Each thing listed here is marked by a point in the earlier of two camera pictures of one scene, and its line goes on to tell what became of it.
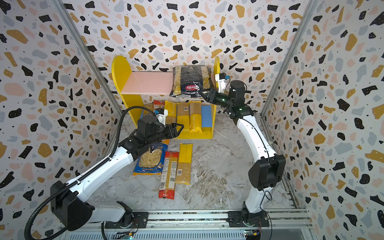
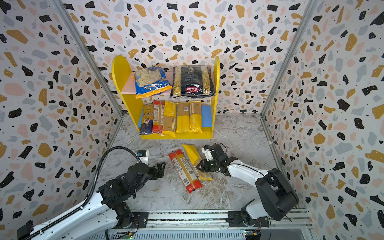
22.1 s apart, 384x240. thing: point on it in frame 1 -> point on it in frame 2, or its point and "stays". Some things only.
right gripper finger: [209, 94] -> [201, 166]
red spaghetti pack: [168, 180] -> [189, 176]
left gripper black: [175, 133] -> [161, 170]
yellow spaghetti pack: [183, 111] stays
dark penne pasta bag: [190, 81] stays
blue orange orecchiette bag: [148, 163] -> [150, 81]
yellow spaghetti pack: [171, 107] stays
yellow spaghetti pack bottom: [195, 115] stays
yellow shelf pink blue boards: [134, 86] stays
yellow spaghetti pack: [183, 170] -> [195, 158]
